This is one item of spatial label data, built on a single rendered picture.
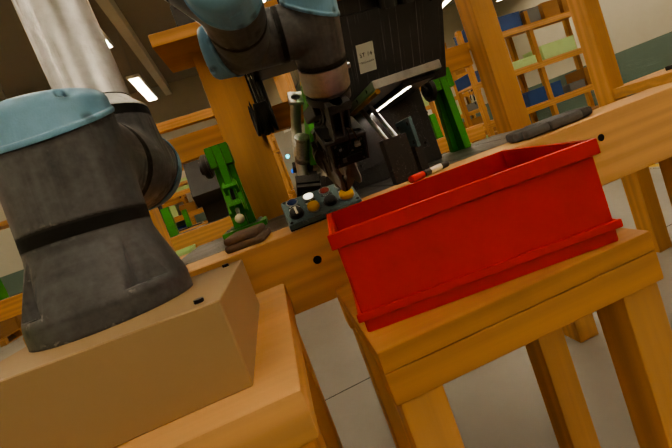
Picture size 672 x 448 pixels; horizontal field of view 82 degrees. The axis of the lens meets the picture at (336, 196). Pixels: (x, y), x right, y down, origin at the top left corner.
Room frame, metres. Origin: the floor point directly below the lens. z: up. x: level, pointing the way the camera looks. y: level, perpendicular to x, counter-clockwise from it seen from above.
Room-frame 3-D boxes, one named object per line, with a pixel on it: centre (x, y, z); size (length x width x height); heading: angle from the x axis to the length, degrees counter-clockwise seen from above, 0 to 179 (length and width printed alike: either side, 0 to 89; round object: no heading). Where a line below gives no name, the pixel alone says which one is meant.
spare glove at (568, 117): (0.89, -0.51, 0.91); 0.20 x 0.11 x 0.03; 103
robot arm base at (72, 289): (0.39, 0.25, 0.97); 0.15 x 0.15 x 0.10
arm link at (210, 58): (0.53, 0.05, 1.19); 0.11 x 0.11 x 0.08; 4
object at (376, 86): (1.02, -0.20, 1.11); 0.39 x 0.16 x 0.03; 9
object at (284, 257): (0.83, -0.15, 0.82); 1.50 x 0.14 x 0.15; 99
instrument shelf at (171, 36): (1.36, -0.07, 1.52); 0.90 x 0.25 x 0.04; 99
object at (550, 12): (5.99, -3.50, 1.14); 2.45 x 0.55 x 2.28; 103
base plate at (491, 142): (1.10, -0.11, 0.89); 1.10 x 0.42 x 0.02; 99
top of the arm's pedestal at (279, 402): (0.39, 0.25, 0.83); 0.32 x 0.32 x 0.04; 9
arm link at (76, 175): (0.41, 0.25, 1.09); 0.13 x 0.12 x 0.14; 4
